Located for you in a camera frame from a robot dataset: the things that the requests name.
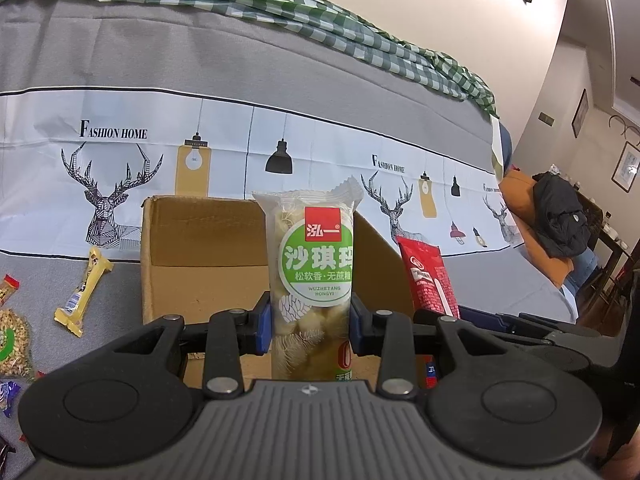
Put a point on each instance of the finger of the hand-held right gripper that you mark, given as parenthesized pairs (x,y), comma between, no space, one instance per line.
(480,316)
(560,330)

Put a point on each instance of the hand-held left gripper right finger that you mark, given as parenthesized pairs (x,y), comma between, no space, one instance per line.
(356,325)

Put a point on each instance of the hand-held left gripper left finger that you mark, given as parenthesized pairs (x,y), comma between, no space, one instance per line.
(262,322)

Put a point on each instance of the green label pastry packet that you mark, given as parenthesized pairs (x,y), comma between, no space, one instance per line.
(312,260)

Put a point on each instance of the brown cardboard box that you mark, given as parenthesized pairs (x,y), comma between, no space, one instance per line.
(200,270)

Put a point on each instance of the yellow snack bar packet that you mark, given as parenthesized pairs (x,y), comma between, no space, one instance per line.
(82,292)

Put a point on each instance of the green label nut packet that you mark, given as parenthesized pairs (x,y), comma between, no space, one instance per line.
(15,345)

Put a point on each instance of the small red yellow snack packet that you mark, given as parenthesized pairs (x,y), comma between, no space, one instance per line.
(7,290)

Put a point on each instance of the purple candy packet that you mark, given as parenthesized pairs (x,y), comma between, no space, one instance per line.
(9,397)

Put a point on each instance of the blue cloth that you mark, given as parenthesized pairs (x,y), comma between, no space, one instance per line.
(582,270)

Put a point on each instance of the dark wooden table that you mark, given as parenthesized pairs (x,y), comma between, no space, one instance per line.
(607,245)

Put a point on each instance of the black jacket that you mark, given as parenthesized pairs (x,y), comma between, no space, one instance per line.
(560,215)

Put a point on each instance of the orange cushion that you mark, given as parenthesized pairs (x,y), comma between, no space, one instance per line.
(517,200)

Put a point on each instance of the white matted picture frame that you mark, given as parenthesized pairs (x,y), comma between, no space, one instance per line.
(627,165)

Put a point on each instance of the wall switch plate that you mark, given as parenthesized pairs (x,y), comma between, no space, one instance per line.
(546,118)

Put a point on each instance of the small dark picture frame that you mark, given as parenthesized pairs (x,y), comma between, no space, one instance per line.
(580,112)

